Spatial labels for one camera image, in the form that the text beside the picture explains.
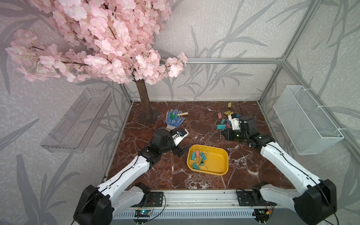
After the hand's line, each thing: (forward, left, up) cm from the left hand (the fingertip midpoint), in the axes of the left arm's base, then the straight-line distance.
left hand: (185, 139), depth 78 cm
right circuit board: (-34, -39, -17) cm, 55 cm away
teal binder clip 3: (-10, -6, -14) cm, 18 cm away
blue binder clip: (+5, -23, +10) cm, 26 cm away
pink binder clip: (+30, -27, -15) cm, 43 cm away
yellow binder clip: (+43, -38, -17) cm, 60 cm away
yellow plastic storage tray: (-7, -20, -16) cm, 26 cm away
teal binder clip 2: (-3, -5, -14) cm, 16 cm away
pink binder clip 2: (-2, -8, -15) cm, 17 cm away
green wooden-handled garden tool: (+31, +11, -17) cm, 37 cm away
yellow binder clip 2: (-7, -8, -16) cm, 19 cm away
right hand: (+5, -21, +1) cm, 21 cm away
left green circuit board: (-33, +21, -18) cm, 43 cm away
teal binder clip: (+24, -28, -15) cm, 40 cm away
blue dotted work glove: (+24, +8, -16) cm, 30 cm away
